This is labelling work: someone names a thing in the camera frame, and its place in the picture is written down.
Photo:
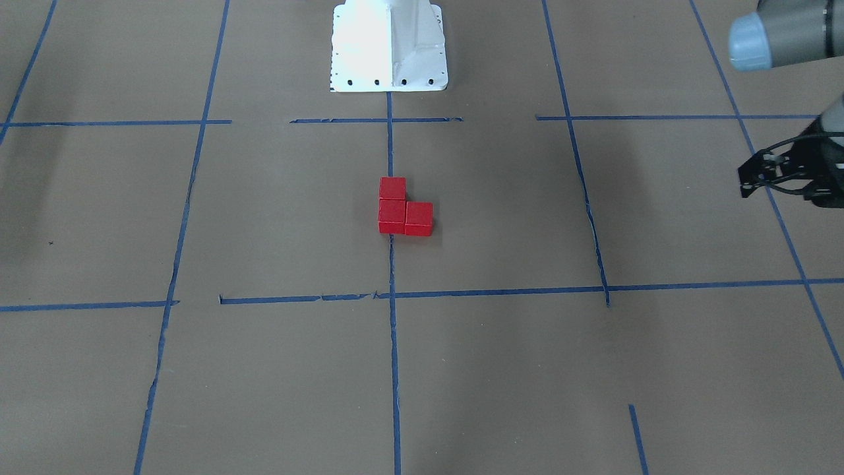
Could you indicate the white pedestal column base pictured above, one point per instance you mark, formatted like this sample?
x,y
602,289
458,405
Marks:
x,y
386,46

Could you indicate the red block one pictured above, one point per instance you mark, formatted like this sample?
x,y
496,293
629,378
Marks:
x,y
391,217
419,219

